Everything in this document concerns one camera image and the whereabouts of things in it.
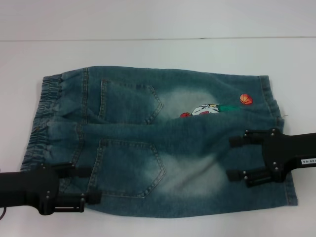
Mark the blue denim shorts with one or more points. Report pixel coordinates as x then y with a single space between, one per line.
187 153

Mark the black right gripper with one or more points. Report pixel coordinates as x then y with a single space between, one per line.
279 153

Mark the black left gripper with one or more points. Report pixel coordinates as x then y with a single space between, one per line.
29 187

